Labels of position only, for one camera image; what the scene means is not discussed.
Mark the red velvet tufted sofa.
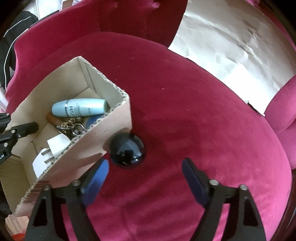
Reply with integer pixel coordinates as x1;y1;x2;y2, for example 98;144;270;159
5;0;296;241

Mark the blue key fob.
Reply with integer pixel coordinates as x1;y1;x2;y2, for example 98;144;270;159
87;115;105;129

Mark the pink striped fabric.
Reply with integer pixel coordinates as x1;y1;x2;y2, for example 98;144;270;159
5;214;31;241

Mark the black glossy dome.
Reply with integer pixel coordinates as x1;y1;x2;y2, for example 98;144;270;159
109;133;147;169

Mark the crumpled beige paper sheet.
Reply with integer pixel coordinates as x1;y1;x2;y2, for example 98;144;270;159
168;0;296;116

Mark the black jacket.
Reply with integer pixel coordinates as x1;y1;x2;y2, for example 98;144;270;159
0;10;38;90

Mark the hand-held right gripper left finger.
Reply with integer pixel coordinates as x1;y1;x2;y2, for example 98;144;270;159
24;158;110;241

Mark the cardboard box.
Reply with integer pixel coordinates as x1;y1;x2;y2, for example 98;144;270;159
0;56;133;215

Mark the large white charger plug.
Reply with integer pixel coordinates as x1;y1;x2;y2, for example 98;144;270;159
32;148;57;183

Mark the brown lipstick tube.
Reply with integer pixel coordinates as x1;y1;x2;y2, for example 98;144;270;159
46;113;62;127

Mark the small white charger plug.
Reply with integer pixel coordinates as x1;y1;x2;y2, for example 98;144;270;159
47;134;72;160

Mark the brass keychain with carabiner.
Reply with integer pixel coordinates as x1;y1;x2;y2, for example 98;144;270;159
56;117;88;140

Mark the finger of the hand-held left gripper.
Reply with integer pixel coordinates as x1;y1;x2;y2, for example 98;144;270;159
0;113;11;132
0;122;39;145

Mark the light blue cosmetic bottle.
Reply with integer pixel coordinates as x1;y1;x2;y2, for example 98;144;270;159
51;98;110;117

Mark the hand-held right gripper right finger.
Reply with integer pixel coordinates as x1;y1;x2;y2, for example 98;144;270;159
181;158;266;241

